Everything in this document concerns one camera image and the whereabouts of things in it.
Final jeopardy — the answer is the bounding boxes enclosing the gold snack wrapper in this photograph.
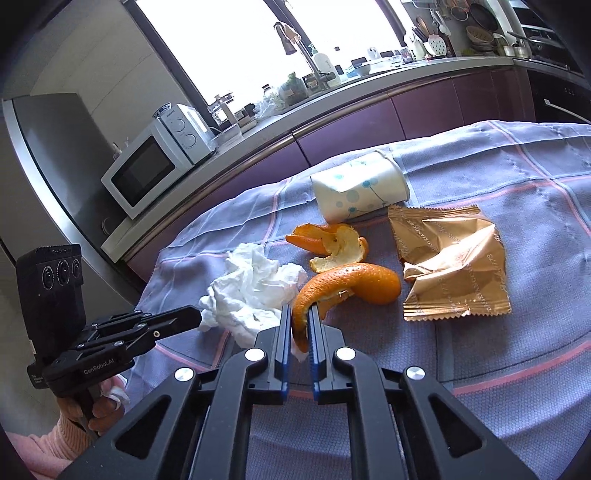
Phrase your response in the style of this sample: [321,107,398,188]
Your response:
[387,204,512,324]

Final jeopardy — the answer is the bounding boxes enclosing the black built-in oven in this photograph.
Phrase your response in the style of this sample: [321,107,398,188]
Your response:
[526,69,591,125]

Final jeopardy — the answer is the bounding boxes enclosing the metal sink faucet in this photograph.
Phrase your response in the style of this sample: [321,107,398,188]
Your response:
[273,21,340,90]

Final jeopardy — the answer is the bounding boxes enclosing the white kitchen counter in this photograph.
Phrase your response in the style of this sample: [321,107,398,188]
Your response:
[99,55,532,261]

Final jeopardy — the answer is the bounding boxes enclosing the person's left hand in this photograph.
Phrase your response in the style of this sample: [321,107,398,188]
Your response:
[58,385,127,435]

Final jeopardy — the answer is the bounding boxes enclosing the orange peel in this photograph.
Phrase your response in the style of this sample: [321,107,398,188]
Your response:
[291,262,402,352]
[285,223,370,274]

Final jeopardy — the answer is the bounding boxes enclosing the white soap bottle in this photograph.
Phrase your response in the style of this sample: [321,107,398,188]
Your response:
[308,44,338,88]

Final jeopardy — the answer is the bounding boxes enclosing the clear plastic bag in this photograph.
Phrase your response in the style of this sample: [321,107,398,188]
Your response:
[254,95,287,116]

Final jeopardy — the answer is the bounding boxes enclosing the kitchen window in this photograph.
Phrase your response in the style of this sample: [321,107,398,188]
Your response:
[122,0,416,125]

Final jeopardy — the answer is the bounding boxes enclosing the black pot with lid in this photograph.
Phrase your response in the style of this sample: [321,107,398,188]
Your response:
[508,31,561,58]

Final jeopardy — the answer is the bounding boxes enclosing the dotted paper cup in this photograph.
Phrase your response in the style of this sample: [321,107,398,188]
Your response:
[309,150,410,223]

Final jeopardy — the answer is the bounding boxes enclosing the checked blue tablecloth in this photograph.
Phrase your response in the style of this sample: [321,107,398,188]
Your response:
[124,120,591,480]

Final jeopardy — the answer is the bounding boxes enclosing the hanging frying pan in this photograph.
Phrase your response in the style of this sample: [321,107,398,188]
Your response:
[468,2,499,31]

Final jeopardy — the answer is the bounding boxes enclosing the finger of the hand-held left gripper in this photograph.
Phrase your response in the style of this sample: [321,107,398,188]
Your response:
[106,305,203,358]
[81,310,155,344]

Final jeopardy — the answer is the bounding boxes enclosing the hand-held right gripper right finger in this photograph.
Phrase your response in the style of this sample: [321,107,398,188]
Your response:
[309,305,541,480]

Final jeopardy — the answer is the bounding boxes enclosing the glass kettle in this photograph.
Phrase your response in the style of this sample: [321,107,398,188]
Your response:
[208,92,238,125]

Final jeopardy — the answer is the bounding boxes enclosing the crumpled white tissue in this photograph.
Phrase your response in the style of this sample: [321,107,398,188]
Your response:
[198,242,309,363]

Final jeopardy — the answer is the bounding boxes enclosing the purple base cabinets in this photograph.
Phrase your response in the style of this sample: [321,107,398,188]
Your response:
[124,65,536,296]

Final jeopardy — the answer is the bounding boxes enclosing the clear food container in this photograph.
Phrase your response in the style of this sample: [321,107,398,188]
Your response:
[212,124,243,148]

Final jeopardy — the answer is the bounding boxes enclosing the grey refrigerator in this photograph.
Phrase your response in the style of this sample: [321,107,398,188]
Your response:
[0,92,148,305]

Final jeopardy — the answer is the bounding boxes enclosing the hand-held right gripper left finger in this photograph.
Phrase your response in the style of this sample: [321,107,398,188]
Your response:
[58,305,294,480]

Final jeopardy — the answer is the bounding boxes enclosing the white microwave oven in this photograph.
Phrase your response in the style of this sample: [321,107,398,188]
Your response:
[100,104,218,220]

